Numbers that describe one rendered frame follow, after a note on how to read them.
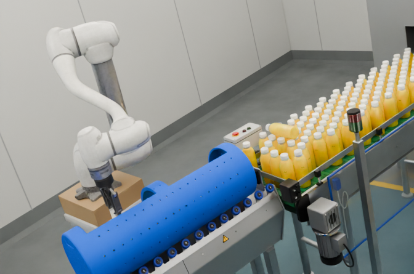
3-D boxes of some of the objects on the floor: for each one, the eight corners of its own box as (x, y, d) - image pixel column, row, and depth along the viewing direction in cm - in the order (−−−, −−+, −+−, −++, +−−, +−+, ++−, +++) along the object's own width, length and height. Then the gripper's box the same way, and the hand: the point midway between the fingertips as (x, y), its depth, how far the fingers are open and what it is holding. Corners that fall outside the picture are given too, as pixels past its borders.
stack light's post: (378, 316, 299) (351, 141, 258) (382, 312, 301) (357, 138, 260) (384, 319, 296) (358, 143, 255) (389, 315, 298) (363, 140, 257)
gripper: (85, 174, 225) (103, 221, 234) (103, 185, 212) (121, 234, 221) (101, 166, 229) (117, 212, 237) (119, 176, 216) (137, 225, 224)
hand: (117, 216), depth 228 cm, fingers closed on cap, 4 cm apart
